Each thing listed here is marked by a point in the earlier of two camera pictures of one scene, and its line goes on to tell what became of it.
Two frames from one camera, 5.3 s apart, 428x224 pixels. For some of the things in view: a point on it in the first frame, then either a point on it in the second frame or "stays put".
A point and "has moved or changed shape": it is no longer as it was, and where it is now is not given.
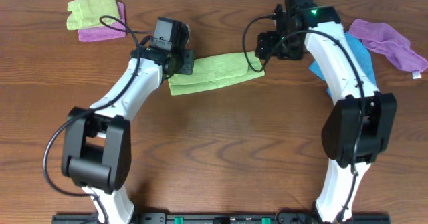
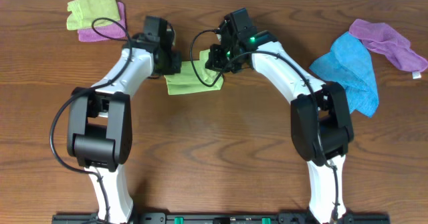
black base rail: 223,218 stays put
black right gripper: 268,42 -> 214,63
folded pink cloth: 104,33 stays put
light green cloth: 212,70 has moved or changed shape
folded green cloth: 94,3 stays put
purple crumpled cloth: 382,39 stays put
